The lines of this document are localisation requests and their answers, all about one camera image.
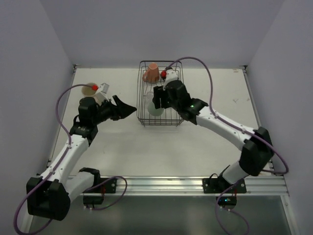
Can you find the left black controller box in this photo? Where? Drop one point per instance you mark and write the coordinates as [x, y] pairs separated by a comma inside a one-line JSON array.
[[91, 201]]

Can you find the small clear glass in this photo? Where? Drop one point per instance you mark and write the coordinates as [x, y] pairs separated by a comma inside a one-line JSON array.
[[149, 97]]

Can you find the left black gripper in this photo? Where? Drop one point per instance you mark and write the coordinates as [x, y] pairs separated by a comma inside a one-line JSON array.
[[115, 107]]

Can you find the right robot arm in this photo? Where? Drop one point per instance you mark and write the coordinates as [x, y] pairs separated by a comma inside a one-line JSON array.
[[254, 144]]

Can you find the black wire dish rack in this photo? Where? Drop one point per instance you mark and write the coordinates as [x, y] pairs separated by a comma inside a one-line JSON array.
[[147, 113]]

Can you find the black mug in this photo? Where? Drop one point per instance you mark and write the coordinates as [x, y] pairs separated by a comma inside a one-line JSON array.
[[163, 75]]

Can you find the pink mug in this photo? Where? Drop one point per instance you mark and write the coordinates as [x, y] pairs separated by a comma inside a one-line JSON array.
[[151, 75]]

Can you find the aluminium rail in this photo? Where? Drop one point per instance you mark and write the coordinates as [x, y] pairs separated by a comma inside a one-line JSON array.
[[156, 184]]

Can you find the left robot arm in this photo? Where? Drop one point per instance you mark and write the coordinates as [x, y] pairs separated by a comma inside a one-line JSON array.
[[81, 135]]

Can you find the black controller box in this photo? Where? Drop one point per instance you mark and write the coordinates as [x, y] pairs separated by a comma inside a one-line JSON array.
[[91, 201], [228, 201]]

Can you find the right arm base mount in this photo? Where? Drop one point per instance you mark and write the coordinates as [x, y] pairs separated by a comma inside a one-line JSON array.
[[217, 184]]

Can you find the green plastic cup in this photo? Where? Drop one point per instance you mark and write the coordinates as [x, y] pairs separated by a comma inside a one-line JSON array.
[[154, 112]]

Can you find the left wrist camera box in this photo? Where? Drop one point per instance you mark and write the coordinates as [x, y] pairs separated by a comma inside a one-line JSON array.
[[101, 93]]

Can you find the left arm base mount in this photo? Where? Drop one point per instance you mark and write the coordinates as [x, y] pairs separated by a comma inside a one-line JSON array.
[[108, 188]]

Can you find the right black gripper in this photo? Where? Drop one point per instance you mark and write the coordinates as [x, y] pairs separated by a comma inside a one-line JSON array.
[[161, 96]]

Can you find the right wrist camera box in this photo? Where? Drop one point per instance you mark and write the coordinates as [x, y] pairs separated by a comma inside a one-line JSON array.
[[172, 76]]

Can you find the cream floral mug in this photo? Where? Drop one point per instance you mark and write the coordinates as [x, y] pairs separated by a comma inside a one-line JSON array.
[[87, 91]]

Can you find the right black controller box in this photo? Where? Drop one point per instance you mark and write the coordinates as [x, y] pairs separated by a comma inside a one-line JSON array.
[[228, 201]]

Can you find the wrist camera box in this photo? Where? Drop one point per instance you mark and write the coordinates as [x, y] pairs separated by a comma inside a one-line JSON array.
[[172, 76], [101, 93]]

